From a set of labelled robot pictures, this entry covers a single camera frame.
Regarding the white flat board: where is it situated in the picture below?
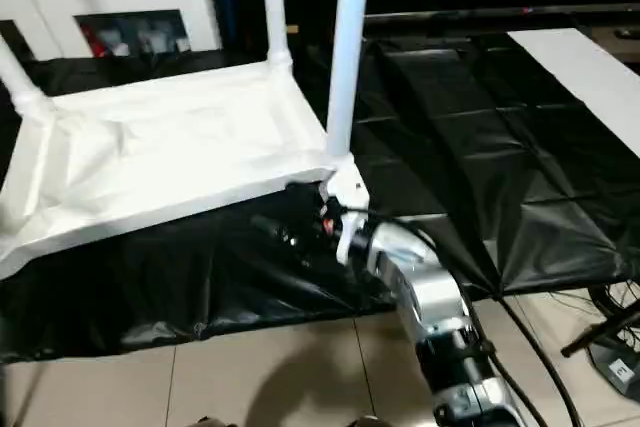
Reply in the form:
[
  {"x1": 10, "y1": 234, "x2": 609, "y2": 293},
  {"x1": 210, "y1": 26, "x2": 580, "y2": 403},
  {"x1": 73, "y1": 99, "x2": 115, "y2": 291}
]
[{"x1": 507, "y1": 29, "x2": 640, "y2": 158}]

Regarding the red item behind glass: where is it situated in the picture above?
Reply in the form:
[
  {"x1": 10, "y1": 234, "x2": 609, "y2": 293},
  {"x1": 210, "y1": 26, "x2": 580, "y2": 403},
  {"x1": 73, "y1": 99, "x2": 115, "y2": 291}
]
[{"x1": 82, "y1": 26, "x2": 107, "y2": 57}]

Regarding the white plastic table top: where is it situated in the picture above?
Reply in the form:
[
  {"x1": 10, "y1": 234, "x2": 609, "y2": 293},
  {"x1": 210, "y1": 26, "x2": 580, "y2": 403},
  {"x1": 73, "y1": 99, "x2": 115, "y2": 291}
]
[{"x1": 0, "y1": 59, "x2": 369, "y2": 281}]

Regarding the black plastic mat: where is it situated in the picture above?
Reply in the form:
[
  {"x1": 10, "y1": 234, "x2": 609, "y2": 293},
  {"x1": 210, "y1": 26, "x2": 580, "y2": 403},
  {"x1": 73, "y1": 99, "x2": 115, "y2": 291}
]
[{"x1": 0, "y1": 29, "x2": 640, "y2": 363}]

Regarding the white plastic table leg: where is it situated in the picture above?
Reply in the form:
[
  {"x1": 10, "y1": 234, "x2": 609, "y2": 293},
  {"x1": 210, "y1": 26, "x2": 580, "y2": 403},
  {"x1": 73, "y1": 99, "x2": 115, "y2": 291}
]
[
  {"x1": 0, "y1": 34, "x2": 55, "y2": 114},
  {"x1": 258, "y1": 0, "x2": 294, "y2": 74},
  {"x1": 324, "y1": 0, "x2": 375, "y2": 164}
]

